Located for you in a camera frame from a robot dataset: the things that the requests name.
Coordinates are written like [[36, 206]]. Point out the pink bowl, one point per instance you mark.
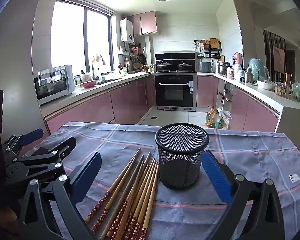
[[88, 84]]

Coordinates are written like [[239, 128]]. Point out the white plastic bag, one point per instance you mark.
[[225, 116]]

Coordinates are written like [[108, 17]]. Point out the black range hood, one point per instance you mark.
[[175, 56]]

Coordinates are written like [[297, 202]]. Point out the floral utensil cup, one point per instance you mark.
[[125, 71]]

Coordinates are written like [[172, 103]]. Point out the sink faucet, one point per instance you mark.
[[93, 70]]

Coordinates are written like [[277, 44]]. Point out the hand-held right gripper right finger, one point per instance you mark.
[[217, 177]]

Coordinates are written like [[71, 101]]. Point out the steel pot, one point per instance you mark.
[[223, 68]]

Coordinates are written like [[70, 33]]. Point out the hanging black pan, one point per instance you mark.
[[142, 59]]

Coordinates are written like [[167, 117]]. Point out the grey refrigerator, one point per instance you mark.
[[15, 55]]

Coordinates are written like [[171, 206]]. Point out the pink kettle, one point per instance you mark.
[[237, 59]]

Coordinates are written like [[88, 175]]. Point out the pink wall cabinet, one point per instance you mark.
[[147, 22]]

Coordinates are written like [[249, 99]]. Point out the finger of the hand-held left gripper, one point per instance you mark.
[[47, 155], [31, 136]]

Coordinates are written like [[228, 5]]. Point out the white toaster oven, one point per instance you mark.
[[52, 98]]

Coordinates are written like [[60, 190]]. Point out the woven basket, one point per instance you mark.
[[138, 67]]

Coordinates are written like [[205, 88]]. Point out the clear food container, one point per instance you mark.
[[282, 90]]

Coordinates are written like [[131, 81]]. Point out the pink base cabinets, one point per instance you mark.
[[252, 112], [90, 110]]

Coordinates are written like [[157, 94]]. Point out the black mesh cup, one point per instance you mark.
[[180, 170]]

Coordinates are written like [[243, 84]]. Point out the glass jar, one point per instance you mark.
[[77, 80]]

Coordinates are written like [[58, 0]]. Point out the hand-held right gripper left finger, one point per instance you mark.
[[87, 177]]

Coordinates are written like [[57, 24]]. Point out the bag of green vegetables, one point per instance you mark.
[[298, 92]]

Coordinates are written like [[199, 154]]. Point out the wooden cutting board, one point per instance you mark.
[[214, 43]]

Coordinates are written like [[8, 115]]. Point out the teal kitchen appliance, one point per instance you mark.
[[257, 68]]

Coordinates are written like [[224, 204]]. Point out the kitchen window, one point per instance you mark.
[[67, 35]]

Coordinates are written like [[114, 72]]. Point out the person's left hand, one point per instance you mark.
[[5, 216]]

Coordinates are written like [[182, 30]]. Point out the steel thermos flask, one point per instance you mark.
[[248, 76]]

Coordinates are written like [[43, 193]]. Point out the white water heater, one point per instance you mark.
[[127, 30]]

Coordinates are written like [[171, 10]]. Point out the black wok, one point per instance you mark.
[[184, 67], [163, 67]]

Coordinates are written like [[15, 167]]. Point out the bunch of wooden chopsticks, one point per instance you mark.
[[140, 192]]

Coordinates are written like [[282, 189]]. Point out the black built-in oven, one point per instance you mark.
[[175, 92]]

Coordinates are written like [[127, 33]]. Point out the white bowl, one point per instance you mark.
[[265, 85]]

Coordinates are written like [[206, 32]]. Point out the plaid grey tablecloth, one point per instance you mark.
[[252, 155]]

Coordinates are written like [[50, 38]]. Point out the black wall rack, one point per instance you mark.
[[213, 52]]

